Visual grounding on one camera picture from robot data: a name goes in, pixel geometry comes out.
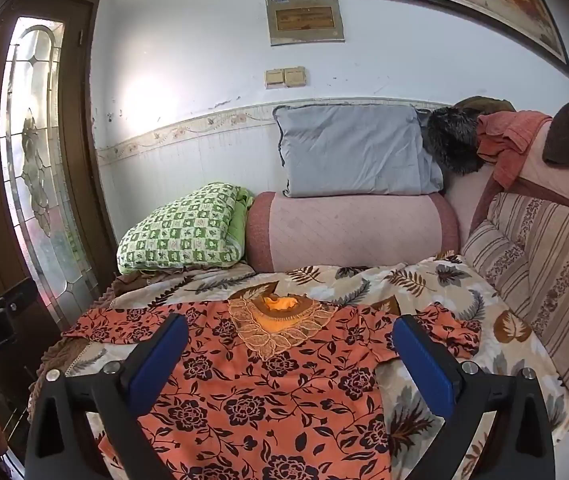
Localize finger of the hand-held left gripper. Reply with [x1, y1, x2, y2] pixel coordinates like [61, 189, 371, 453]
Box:
[0, 279, 36, 325]

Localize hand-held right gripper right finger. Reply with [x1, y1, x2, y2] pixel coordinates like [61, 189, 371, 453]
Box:
[391, 315, 557, 480]

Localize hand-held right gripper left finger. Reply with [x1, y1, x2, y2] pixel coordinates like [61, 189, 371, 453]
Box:
[24, 312, 190, 480]

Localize orange floral garment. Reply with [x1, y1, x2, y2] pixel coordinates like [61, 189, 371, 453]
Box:
[62, 280, 482, 480]

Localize beige leaf-print blanket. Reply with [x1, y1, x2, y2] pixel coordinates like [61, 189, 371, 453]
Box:
[64, 252, 569, 480]

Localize green checked pillow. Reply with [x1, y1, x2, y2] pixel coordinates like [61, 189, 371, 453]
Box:
[117, 182, 255, 276]

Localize wooden door with stained glass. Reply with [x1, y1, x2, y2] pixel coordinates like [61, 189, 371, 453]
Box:
[0, 0, 118, 480]

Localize pink sofa bolster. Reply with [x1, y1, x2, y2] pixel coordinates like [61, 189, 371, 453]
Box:
[245, 191, 461, 273]

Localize large striped floral cushion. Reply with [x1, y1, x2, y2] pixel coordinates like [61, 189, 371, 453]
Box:
[487, 192, 569, 403]

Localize grey pillow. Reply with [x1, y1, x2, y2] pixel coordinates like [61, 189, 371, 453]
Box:
[273, 104, 445, 198]

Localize black furry cloth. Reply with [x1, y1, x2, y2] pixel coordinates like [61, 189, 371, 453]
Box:
[420, 106, 485, 177]

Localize orange towel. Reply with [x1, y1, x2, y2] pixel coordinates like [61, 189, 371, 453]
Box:
[475, 110, 553, 190]

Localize olive cloth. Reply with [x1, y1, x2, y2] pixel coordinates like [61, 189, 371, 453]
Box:
[453, 95, 516, 114]

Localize beige light switches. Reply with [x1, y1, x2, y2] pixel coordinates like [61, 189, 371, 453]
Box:
[264, 66, 307, 89]

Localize wall plaque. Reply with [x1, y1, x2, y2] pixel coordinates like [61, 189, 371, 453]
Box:
[266, 0, 345, 47]

